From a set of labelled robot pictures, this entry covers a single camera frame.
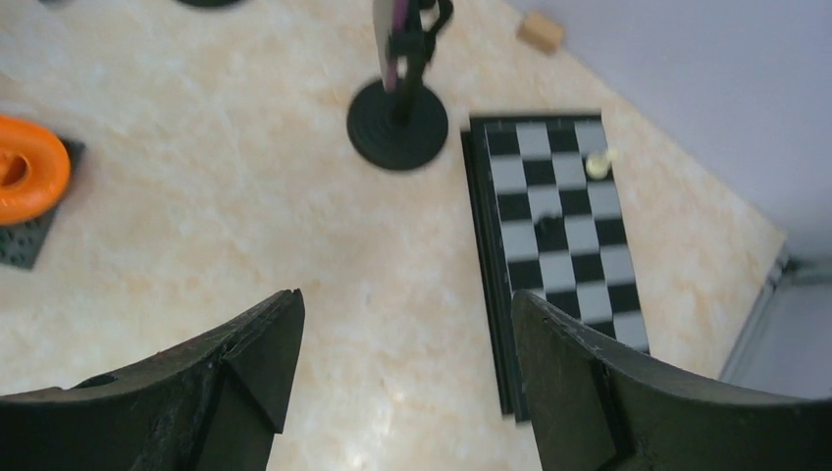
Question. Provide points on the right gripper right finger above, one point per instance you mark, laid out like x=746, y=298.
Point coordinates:
x=598, y=404

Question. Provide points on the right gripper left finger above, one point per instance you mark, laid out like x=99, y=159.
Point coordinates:
x=214, y=402

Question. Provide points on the black phone stand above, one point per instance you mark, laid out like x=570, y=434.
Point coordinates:
x=209, y=4
x=406, y=129

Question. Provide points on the black phone with purple edge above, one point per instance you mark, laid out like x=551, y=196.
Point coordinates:
x=389, y=18

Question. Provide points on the black chess piece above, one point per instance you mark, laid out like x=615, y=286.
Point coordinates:
x=549, y=225

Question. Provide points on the black grey chessboard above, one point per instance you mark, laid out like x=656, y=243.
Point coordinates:
x=519, y=168

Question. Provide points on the white chess piece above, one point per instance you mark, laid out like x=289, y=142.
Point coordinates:
x=598, y=165

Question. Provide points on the grey building baseplate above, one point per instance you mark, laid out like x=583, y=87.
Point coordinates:
x=21, y=243

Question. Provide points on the small wooden block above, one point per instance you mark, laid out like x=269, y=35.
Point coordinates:
x=541, y=33

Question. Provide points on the orange plastic ring toy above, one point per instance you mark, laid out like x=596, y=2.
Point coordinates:
x=35, y=170

